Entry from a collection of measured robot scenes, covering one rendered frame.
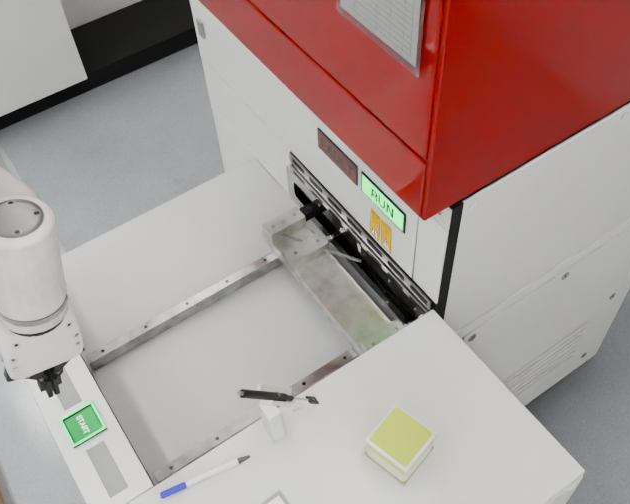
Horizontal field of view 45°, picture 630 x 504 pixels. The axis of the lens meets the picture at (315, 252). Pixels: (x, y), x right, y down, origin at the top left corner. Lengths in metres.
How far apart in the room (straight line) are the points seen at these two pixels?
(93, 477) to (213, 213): 0.65
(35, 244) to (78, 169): 2.14
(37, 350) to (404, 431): 0.51
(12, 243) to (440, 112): 0.50
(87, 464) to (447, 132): 0.72
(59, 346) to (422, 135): 0.54
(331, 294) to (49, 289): 0.63
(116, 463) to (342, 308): 0.48
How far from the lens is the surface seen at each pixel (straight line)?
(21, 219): 0.89
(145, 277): 1.56
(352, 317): 1.38
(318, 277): 1.43
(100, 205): 2.85
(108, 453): 1.23
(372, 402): 1.20
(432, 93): 0.90
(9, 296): 0.93
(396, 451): 1.10
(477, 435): 1.19
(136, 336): 1.45
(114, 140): 3.07
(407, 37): 0.89
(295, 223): 1.48
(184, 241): 1.59
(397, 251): 1.30
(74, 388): 1.30
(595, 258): 1.70
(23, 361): 1.04
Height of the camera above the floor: 2.05
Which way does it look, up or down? 53 degrees down
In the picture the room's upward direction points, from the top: 4 degrees counter-clockwise
